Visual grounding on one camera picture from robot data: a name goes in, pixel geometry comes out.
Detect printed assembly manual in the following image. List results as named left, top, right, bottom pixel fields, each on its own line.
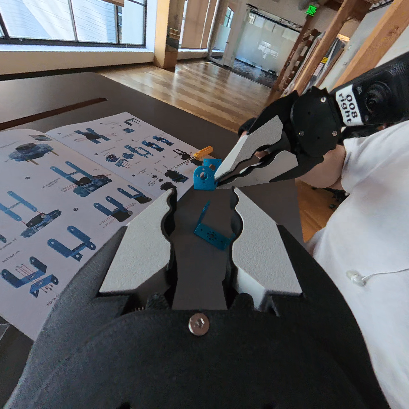
left=0, top=112, right=213, bottom=341

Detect blue bracket with round plate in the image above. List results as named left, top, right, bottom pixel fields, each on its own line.
left=193, top=158, right=223, bottom=192

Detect person's right forearm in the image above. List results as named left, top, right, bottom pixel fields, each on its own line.
left=295, top=144, right=349, bottom=191

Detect blue metal U bracket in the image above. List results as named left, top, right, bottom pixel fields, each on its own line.
left=194, top=201, right=237, bottom=252

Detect dark grey desk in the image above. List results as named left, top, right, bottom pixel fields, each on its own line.
left=0, top=72, right=304, bottom=409

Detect pale wooden column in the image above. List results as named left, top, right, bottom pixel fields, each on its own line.
left=154, top=0, right=186, bottom=69

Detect slanted wooden post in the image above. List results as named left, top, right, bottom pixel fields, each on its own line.
left=289, top=0, right=363, bottom=95
left=334, top=0, right=409, bottom=88

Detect leaning framed panels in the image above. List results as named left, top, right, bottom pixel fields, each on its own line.
left=278, top=29, right=346, bottom=96

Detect white earphone cable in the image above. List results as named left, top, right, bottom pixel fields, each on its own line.
left=346, top=268, right=409, bottom=287

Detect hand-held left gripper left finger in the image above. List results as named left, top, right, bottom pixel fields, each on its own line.
left=99, top=188, right=178, bottom=294

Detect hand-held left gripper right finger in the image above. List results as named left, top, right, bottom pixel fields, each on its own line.
left=227, top=187, right=303, bottom=311

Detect frosted glass partition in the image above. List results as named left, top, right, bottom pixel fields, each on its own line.
left=243, top=13, right=304, bottom=72

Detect black framed window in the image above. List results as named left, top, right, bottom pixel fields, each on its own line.
left=0, top=0, right=147, bottom=45

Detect white framed glass door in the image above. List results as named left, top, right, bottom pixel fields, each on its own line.
left=209, top=5, right=253, bottom=68

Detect yellow handled screwdriver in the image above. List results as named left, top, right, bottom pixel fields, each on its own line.
left=174, top=145, right=214, bottom=167

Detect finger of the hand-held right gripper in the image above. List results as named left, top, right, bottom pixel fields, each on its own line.
left=213, top=114, right=285, bottom=187
left=217, top=150, right=300, bottom=190

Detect window with beige blind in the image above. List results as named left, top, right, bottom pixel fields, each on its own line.
left=179, top=0, right=212, bottom=50

